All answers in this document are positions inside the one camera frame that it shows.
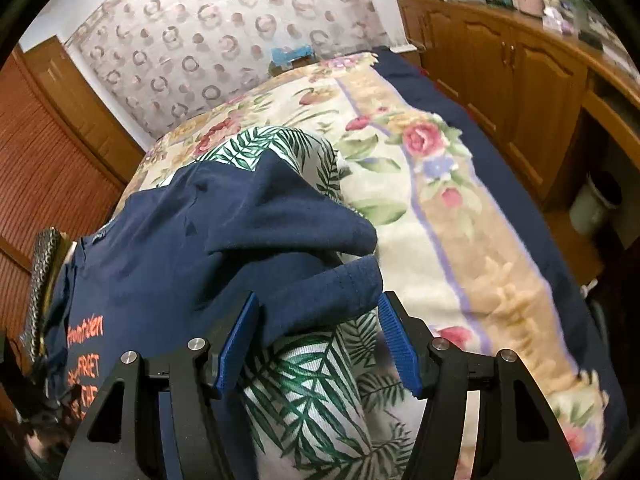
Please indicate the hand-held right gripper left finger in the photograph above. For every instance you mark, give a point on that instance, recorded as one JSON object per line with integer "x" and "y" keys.
{"x": 237, "y": 350}

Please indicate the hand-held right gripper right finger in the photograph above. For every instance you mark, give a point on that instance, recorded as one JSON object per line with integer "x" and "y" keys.
{"x": 400, "y": 350}

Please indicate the navy t-shirt with orange print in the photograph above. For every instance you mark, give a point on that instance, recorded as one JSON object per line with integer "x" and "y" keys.
{"x": 200, "y": 260}

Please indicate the palm leaf print sheet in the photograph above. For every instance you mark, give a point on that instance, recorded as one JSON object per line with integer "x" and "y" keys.
{"x": 310, "y": 410}

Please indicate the floral pillow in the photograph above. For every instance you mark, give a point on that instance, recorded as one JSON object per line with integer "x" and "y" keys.
{"x": 400, "y": 200}

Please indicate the white trash bin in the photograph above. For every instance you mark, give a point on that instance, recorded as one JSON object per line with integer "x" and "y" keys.
{"x": 590, "y": 210}

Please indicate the wooden louvered door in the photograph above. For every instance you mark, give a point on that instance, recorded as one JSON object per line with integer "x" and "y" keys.
{"x": 50, "y": 170}

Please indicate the wooden cabinet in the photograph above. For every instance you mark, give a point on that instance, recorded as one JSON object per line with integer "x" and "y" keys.
{"x": 525, "y": 85}

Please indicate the blue box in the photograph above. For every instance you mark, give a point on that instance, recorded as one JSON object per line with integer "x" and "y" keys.
{"x": 292, "y": 55}

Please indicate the circle pattern curtain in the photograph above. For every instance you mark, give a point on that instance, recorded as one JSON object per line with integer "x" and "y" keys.
{"x": 200, "y": 35}

